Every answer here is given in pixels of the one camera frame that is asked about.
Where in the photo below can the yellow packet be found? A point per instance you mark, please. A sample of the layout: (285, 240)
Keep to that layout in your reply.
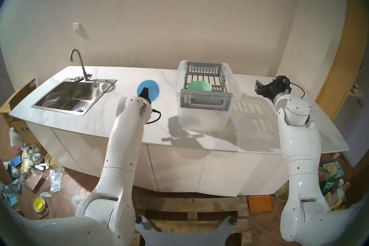
(27, 161)

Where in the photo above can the teal food package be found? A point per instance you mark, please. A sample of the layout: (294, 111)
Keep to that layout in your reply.
(334, 169)

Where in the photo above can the brown cardboard box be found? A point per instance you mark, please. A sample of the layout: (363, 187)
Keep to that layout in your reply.
(20, 95)

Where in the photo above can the orange tray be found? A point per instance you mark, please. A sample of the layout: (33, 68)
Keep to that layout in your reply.
(260, 204)

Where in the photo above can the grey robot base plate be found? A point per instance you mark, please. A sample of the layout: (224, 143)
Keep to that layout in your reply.
(184, 238)

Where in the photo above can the blue bowl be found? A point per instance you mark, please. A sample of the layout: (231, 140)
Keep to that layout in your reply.
(154, 89)

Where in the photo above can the clear glass bowl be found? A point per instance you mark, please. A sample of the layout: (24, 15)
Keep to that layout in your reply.
(281, 193)

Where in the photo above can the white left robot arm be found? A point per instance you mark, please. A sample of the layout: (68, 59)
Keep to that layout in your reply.
(124, 147)

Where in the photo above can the white wall switch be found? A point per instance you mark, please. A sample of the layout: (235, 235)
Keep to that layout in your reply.
(76, 26)

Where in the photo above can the grey drying rack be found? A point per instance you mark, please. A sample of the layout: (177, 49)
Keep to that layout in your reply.
(204, 95)

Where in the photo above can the white counter cabinet base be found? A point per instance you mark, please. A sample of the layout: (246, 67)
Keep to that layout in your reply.
(178, 170)

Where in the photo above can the wooden pallet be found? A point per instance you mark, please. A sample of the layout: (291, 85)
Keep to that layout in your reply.
(196, 205)

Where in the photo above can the green bowl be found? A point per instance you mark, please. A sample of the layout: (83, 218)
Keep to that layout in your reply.
(199, 85)

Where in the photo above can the stainless steel sink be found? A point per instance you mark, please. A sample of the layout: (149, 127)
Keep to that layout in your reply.
(72, 95)

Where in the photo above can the woven basket bowl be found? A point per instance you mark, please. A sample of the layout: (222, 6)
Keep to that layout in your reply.
(49, 160)

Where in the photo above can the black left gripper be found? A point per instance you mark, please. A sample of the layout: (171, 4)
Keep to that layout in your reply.
(145, 100)

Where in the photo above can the white plastic cup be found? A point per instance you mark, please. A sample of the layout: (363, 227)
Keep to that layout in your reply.
(75, 200)

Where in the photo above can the green snack bag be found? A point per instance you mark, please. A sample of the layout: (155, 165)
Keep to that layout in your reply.
(328, 183)

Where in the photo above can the clear bag with paper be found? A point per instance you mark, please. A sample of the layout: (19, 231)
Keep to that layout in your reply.
(56, 182)

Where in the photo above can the black base knob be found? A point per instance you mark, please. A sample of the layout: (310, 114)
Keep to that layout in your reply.
(140, 219)
(232, 221)

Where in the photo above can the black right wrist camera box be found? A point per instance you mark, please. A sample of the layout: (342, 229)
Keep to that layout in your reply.
(282, 79)

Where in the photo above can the white plastic bag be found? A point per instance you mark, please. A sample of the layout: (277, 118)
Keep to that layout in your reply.
(15, 140)

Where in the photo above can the blue sponge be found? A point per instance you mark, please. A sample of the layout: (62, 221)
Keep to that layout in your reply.
(12, 200)

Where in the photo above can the yellow wooden door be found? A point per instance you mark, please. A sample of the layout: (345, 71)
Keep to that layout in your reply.
(343, 69)

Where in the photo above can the yellow cup on floor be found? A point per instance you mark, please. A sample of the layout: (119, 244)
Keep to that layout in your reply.
(39, 204)

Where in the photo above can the clear plastic tub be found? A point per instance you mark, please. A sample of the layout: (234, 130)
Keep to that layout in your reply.
(201, 120)

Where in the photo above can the round sink hole cover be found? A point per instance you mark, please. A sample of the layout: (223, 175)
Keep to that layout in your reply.
(77, 78)

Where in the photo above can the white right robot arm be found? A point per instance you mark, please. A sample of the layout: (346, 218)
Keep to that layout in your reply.
(299, 144)

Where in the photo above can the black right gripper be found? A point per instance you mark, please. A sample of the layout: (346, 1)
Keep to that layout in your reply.
(275, 91)

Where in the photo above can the white paper label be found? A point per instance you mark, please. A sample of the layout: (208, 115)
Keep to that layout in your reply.
(46, 194)

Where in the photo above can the metal gooseneck faucet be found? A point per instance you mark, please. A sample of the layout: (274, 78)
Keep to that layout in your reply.
(82, 65)

